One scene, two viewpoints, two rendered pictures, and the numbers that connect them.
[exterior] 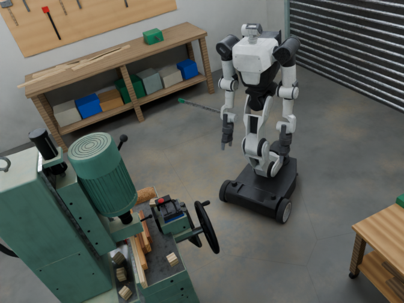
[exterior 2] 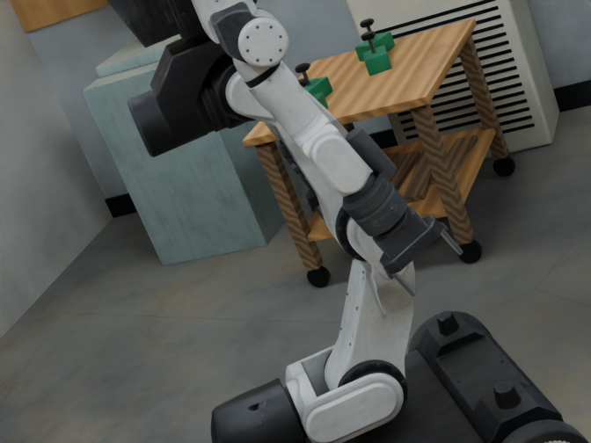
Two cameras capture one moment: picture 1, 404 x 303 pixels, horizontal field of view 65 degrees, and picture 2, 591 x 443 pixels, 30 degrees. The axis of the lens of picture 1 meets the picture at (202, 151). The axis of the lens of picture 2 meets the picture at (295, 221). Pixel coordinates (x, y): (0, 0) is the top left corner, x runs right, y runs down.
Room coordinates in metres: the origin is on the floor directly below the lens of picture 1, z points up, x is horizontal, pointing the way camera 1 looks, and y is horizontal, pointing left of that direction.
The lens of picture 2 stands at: (3.40, 0.85, 1.40)
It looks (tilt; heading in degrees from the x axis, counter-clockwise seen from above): 21 degrees down; 224
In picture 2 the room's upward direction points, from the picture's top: 22 degrees counter-clockwise
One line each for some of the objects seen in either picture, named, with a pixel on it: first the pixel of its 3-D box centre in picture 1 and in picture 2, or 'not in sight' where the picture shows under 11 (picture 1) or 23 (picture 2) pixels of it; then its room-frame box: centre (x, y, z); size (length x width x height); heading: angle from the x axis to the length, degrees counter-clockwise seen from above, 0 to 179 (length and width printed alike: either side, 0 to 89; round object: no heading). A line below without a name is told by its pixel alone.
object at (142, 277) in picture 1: (131, 232); not in sight; (1.05, 0.43, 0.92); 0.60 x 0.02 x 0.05; 13
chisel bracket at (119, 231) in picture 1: (126, 228); not in sight; (1.00, 0.42, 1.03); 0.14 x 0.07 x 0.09; 103
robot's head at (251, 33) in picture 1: (250, 32); not in sight; (1.97, -0.47, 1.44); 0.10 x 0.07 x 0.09; 47
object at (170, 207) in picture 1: (168, 207); not in sight; (1.10, 0.22, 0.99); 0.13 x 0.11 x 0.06; 13
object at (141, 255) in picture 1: (132, 220); not in sight; (1.14, 0.43, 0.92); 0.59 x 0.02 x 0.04; 13
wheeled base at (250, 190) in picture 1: (266, 174); (372, 419); (1.99, -0.50, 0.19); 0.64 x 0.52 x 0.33; 137
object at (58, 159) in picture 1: (47, 152); not in sight; (0.97, 0.53, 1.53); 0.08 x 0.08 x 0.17; 13
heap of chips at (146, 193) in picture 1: (142, 193); not in sight; (1.32, 0.38, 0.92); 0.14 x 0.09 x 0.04; 103
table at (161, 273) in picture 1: (159, 229); not in sight; (1.08, 0.31, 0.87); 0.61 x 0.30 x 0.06; 13
